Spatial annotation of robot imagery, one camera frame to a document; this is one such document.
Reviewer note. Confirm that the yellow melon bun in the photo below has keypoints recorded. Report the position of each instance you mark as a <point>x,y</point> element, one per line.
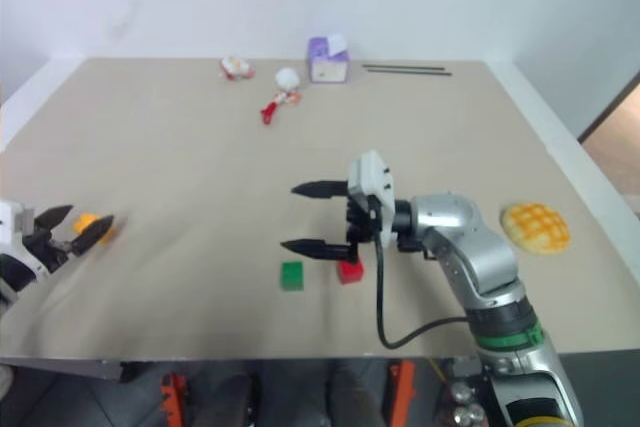
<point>537,227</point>

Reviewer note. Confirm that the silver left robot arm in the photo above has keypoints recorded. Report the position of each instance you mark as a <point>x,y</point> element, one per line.
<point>15,272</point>

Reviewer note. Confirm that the red cube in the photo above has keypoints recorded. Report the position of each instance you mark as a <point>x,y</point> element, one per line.
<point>350,272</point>

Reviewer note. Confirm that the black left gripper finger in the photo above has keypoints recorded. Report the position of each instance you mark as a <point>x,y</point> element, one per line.
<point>92,234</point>
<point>52,217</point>

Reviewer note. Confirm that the thin black stick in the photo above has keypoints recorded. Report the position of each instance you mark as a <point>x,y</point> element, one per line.
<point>410,71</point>

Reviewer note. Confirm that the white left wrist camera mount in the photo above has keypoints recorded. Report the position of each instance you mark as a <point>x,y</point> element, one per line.
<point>10,227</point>

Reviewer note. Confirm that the orange black clamp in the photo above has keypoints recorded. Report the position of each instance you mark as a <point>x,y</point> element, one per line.
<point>402,392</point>
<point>174,399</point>

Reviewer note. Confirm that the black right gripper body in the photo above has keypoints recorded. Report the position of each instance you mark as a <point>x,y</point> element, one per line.
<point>361,219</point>

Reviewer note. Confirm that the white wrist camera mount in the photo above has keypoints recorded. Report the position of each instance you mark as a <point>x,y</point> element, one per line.
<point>372,177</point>
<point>10,227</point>

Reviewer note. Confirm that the small red white toy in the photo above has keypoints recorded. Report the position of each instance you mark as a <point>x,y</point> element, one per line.
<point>235,68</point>

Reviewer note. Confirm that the purple tissue box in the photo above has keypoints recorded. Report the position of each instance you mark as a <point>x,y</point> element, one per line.
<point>327,64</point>

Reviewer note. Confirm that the green cube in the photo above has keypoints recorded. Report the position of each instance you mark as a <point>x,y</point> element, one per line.
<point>292,276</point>

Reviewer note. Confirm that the silver metal cans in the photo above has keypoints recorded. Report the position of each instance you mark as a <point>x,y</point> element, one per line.
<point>462,404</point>

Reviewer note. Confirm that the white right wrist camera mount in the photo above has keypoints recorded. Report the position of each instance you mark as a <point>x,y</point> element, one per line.
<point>372,177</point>

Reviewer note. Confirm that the white red doll figure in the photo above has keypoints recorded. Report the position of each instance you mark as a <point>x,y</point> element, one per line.
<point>286,84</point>

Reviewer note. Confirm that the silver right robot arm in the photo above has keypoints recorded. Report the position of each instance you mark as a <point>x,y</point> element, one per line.
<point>480,242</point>

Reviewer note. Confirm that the yellow cube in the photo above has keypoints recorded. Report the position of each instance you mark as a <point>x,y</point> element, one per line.
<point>85,222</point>

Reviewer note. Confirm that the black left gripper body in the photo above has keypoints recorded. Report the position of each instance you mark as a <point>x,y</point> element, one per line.
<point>47,247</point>

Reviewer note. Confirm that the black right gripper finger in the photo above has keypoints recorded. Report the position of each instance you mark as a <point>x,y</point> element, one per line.
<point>320,249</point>
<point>320,189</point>

